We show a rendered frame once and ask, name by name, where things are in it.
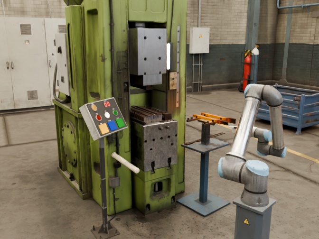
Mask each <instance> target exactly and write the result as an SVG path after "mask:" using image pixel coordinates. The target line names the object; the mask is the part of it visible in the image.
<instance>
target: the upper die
mask: <svg viewBox="0 0 319 239"><path fill-rule="evenodd" d="M130 82H131V83H134V84H138V85H142V86H145V85H156V84H162V74H149V75H134V74H130Z"/></svg>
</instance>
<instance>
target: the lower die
mask: <svg viewBox="0 0 319 239"><path fill-rule="evenodd" d="M138 107H141V108H143V109H146V110H149V111H152V112H154V113H156V115H154V114H153V113H150V112H148V111H145V110H142V109H139V108H136V107H134V106H131V108H132V109H135V110H137V111H140V112H142V113H140V114H139V112H138V113H137V111H135V110H133V112H132V109H131V117H132V115H133V117H135V118H138V119H140V120H141V121H143V122H145V123H146V124H148V123H154V122H159V121H160V120H162V113H160V112H157V111H154V110H151V109H148V108H145V107H142V106H138ZM134 111H135V112H134ZM151 121H152V122H151Z"/></svg>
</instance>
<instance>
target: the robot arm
mask: <svg viewBox="0 0 319 239"><path fill-rule="evenodd" d="M244 97H245V102H244V106H243V109H242V113H241V116H240V119H239V122H238V125H237V126H229V128H231V129H232V132H233V133H235V136H234V139H233V142H232V145H231V149H230V152H228V153H227V154H226V155H225V157H222V158H220V160H219V163H218V174H219V176H220V177H221V178H224V179H227V180H230V181H234V182H238V183H241V184H244V190H243V192H242V194H241V201H242V202H243V203H244V204H246V205H248V206H251V207H265V206H267V205H268V204H269V197H268V193H267V185H268V175H269V168H268V166H267V165H266V163H264V162H261V161H258V160H248V161H247V160H246V158H245V154H246V151H247V147H248V144H249V140H250V138H251V137H253V138H257V139H258V142H257V154H259V155H261V156H267V155H271V156H277V157H282V158H284V157H285V155H286V152H287V148H286V147H284V141H283V128H282V114H281V105H282V104H283V98H282V95H281V94H280V93H279V91H278V90H277V89H275V88H274V87H272V86H270V85H261V84H249V85H247V87H246V88H245V91H244ZM261 101H266V103H267V105H268V106H269V111H270V121H271V131H272V132H270V131H269V130H266V129H261V128H257V127H254V123H255V120H256V116H257V113H258V109H259V106H260V104H261ZM271 139H272V145H271V144H269V141H270V140H271Z"/></svg>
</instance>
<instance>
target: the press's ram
mask: <svg viewBox="0 0 319 239"><path fill-rule="evenodd" d="M166 57H167V29H166V28H129V59H130V74H134V75H149V74H166Z"/></svg>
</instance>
